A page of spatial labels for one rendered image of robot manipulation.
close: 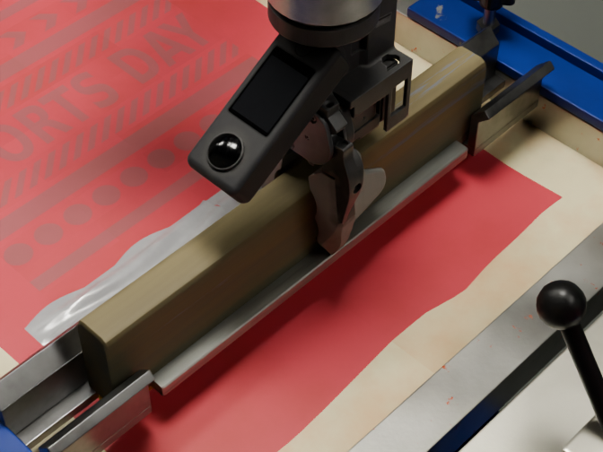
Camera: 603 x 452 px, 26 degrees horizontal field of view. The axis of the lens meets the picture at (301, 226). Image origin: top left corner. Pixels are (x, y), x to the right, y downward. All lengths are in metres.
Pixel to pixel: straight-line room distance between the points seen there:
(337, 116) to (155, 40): 0.38
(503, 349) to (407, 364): 0.07
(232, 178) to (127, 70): 0.37
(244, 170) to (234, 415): 0.19
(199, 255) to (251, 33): 0.37
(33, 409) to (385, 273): 0.29
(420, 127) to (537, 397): 0.25
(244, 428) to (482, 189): 0.29
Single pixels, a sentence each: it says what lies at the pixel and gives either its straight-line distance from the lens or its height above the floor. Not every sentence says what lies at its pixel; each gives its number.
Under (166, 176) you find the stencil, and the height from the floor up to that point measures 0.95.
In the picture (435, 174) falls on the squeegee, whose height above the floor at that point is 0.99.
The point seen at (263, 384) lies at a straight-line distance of 0.93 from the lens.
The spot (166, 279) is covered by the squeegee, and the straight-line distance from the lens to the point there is 0.86.
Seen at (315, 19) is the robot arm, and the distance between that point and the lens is 0.79.
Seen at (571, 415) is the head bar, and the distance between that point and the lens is 0.83.
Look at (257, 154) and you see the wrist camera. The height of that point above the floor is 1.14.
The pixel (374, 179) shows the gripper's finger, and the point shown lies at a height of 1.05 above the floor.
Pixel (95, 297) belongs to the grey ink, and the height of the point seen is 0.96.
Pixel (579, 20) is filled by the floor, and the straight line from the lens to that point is 2.79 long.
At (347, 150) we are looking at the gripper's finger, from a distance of 0.85.
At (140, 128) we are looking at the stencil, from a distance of 1.11.
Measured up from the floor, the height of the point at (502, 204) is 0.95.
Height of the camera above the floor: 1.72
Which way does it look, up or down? 48 degrees down
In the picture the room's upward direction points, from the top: straight up
